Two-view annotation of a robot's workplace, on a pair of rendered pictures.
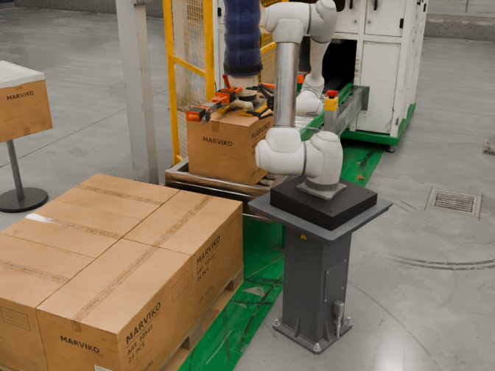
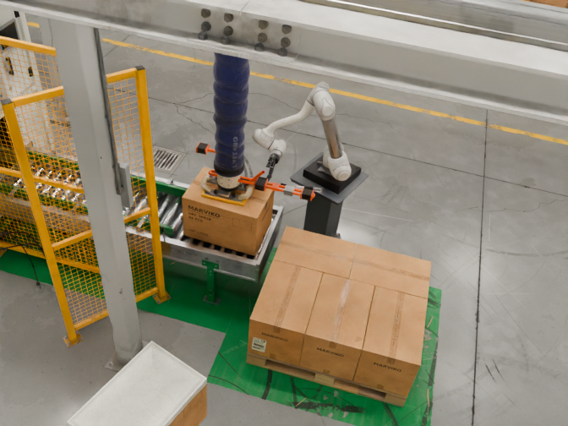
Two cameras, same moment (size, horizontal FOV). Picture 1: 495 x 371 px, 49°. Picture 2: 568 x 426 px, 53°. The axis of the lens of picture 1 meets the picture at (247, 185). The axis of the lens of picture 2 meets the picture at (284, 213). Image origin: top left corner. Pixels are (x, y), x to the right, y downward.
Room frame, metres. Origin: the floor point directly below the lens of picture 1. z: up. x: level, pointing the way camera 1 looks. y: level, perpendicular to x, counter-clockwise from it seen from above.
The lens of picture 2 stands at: (3.49, 3.36, 3.79)
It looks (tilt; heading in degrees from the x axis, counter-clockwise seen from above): 42 degrees down; 258
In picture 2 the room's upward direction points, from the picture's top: 6 degrees clockwise
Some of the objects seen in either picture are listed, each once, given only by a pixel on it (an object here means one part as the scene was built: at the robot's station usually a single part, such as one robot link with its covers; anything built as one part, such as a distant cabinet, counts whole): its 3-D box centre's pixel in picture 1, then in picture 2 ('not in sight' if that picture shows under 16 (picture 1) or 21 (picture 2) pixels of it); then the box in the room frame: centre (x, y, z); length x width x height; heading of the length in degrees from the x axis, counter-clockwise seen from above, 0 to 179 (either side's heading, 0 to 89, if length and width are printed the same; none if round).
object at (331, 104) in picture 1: (326, 173); not in sight; (3.21, -0.51, 0.50); 0.07 x 0.07 x 1.00; 67
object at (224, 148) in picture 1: (239, 137); (228, 210); (3.21, 0.05, 0.75); 0.60 x 0.40 x 0.40; 154
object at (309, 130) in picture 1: (331, 112); (109, 171); (4.18, -0.67, 0.60); 1.60 x 0.10 x 0.09; 157
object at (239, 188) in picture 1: (217, 183); (270, 236); (2.88, 0.18, 0.58); 0.70 x 0.03 x 0.06; 67
